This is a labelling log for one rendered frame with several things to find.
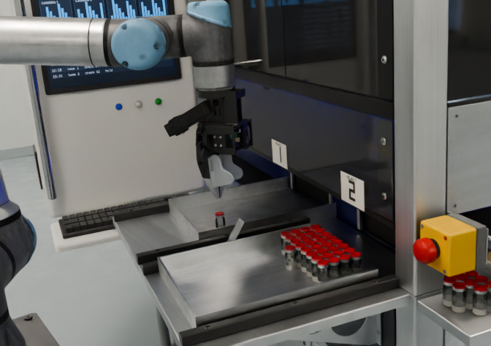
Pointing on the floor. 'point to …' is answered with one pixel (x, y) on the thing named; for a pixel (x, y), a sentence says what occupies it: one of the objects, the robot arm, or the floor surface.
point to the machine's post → (419, 141)
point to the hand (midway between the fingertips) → (215, 191)
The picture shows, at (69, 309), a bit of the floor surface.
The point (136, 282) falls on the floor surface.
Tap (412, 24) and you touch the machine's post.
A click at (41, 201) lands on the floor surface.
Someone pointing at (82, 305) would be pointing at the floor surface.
